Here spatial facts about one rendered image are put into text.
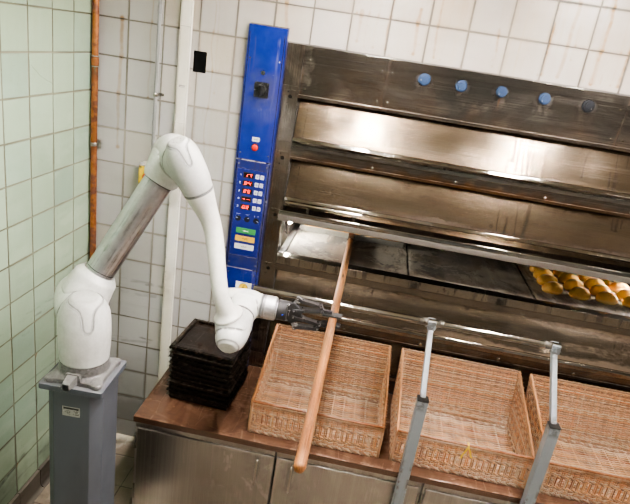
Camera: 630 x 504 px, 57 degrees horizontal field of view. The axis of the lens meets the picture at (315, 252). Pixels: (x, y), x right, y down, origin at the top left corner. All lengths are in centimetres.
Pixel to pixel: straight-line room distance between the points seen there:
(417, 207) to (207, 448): 134
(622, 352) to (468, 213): 96
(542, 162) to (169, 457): 198
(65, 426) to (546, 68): 217
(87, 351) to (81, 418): 24
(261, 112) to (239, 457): 144
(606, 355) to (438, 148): 121
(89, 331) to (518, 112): 180
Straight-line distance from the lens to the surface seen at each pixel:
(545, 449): 239
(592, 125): 262
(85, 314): 192
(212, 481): 267
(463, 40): 248
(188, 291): 286
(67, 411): 208
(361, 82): 249
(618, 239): 275
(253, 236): 263
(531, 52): 252
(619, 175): 267
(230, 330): 196
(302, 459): 146
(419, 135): 250
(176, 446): 261
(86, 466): 219
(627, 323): 291
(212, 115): 260
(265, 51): 249
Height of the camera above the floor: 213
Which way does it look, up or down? 20 degrees down
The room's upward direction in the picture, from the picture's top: 9 degrees clockwise
